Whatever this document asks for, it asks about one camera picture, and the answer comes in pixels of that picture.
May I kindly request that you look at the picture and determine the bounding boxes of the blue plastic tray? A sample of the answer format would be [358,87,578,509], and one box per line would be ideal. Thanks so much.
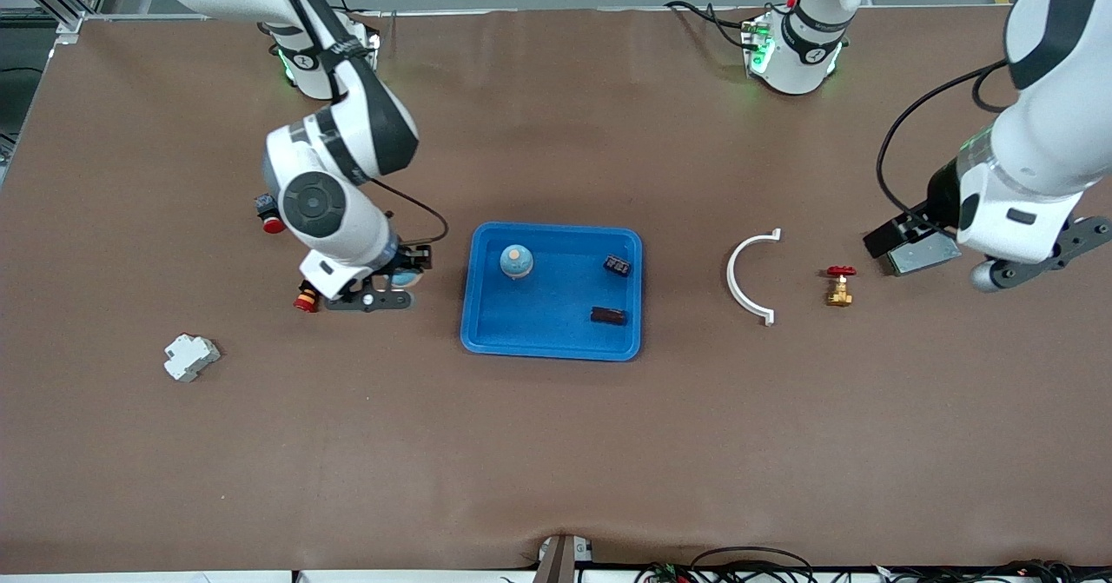
[460,222,644,362]

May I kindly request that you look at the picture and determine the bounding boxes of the grey metal box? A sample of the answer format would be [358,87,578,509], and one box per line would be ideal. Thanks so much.
[886,235,963,277]

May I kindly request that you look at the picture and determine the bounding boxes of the brass valve red handwheel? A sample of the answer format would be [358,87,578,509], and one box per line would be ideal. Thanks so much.
[825,265,857,308]

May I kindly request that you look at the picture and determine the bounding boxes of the red mushroom button black block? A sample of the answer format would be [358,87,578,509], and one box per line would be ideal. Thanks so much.
[254,195,288,235]

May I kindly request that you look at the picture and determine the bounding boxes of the white curved pipe clamp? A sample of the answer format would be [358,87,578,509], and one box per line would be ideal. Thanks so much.
[726,228,782,327]

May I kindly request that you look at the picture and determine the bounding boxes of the white circuit breaker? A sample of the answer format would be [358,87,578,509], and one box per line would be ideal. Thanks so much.
[163,333,222,383]

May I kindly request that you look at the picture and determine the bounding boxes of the brown table mat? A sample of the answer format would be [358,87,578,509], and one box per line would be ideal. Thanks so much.
[0,5,1112,577]

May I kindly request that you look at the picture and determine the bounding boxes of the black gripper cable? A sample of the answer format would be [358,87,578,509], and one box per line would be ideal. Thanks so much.
[372,177,450,247]
[876,60,1013,241]

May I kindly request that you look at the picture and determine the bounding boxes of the grey camera stand clamp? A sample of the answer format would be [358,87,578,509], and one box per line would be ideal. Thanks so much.
[532,533,595,583]

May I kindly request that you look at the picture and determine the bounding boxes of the black looped cable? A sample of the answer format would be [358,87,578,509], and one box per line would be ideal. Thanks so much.
[691,547,815,583]

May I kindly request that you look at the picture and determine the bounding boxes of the tangled black cables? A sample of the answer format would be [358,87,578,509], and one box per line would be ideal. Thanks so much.
[877,559,1112,583]

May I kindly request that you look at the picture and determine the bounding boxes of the coloured wire bundle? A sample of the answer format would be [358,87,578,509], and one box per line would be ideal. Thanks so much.
[634,561,696,583]

